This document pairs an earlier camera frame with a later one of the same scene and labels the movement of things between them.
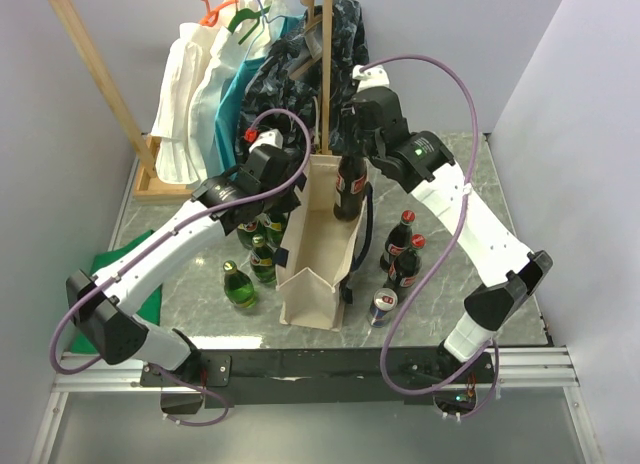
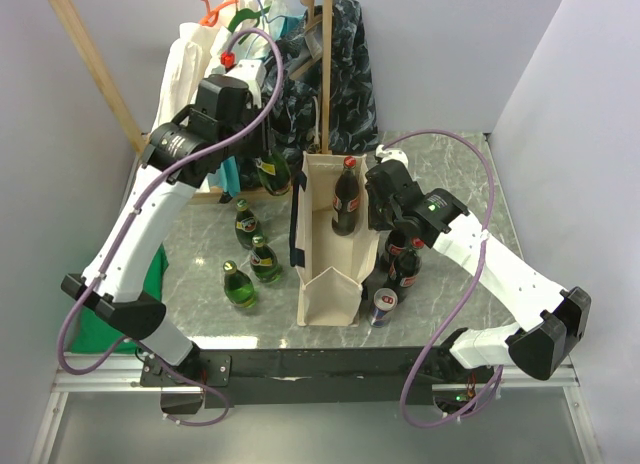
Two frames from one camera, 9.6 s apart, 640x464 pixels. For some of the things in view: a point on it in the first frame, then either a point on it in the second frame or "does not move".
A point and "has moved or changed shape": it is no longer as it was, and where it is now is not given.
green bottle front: x=238 y=288 does not move
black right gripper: x=350 y=119 → x=375 y=223
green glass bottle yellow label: x=275 y=223 has moved or changed shape
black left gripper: x=290 y=203 → x=261 y=143
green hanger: x=243 y=15 does not move
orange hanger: x=211 y=16 does not move
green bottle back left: x=247 y=231 does not move
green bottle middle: x=262 y=259 does not move
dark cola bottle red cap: x=350 y=191 has moved or changed shape
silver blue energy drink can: x=384 y=301 does not move
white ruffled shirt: x=171 y=127 does not move
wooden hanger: x=310 y=3 does not move
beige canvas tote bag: x=315 y=249 has moved or changed shape
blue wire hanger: x=264 y=19 does not move
